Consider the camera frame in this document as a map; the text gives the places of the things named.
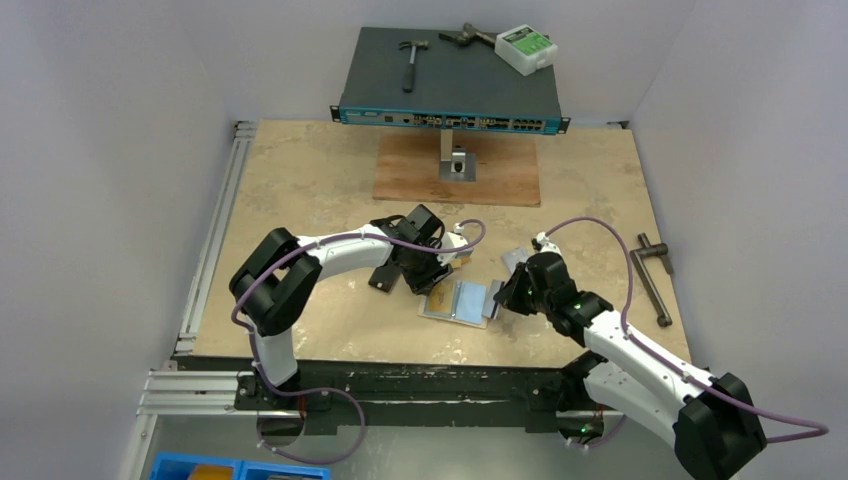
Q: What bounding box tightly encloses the gold VIP credit card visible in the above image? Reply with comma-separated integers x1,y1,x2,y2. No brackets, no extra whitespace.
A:
423,281,457,318

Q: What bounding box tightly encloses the tan leather card holder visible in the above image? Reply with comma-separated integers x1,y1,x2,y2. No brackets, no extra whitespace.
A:
418,281,488,329

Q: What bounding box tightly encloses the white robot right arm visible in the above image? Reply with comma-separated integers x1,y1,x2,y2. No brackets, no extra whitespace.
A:
494,252,767,479

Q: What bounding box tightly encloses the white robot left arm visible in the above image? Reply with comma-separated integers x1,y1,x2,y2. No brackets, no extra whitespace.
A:
229,205,469,409

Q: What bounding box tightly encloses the silver credit card stack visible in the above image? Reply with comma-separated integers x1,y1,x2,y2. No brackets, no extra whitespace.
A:
501,247,530,274

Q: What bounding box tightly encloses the brown plywood board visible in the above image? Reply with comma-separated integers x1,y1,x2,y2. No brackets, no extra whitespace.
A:
373,134,541,207

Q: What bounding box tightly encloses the small hammer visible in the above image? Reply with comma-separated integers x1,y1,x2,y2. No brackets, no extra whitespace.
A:
398,40,429,93

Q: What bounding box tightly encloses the white green box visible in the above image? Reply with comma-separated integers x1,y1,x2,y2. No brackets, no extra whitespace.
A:
494,24,559,76

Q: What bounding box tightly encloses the dark pliers tool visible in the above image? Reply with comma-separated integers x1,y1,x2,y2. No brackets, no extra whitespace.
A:
438,22,496,49

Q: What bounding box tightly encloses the blue plastic bin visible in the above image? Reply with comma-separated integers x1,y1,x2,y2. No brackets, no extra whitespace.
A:
148,452,332,480

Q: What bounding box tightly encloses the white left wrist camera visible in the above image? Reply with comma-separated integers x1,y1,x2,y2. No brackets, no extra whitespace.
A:
437,231,474,265

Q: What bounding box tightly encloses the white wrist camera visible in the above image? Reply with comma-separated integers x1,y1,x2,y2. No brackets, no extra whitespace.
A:
531,231,562,255
437,231,474,265

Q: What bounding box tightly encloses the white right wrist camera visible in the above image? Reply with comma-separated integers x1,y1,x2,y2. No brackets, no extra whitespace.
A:
531,231,562,255

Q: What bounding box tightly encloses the metal stand base bracket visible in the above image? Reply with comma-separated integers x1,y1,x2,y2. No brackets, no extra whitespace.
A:
439,129,477,182

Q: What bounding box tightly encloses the metal door handle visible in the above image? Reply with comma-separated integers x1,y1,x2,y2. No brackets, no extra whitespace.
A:
629,232,674,328

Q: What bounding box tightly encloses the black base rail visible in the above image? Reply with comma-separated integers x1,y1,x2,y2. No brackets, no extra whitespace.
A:
175,356,618,441

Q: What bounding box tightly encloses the blue network switch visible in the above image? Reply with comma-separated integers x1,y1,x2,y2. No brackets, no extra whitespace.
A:
330,27,571,135

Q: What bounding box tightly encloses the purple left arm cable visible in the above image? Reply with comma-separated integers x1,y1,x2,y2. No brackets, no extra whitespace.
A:
230,218,488,465

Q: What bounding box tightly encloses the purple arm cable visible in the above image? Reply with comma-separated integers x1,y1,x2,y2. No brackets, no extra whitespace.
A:
230,218,488,465
539,217,831,452

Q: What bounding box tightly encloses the aluminium frame rail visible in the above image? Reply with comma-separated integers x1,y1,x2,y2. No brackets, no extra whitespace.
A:
135,120,723,417

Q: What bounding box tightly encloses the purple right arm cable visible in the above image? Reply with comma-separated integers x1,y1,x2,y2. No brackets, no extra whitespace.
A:
539,217,831,452

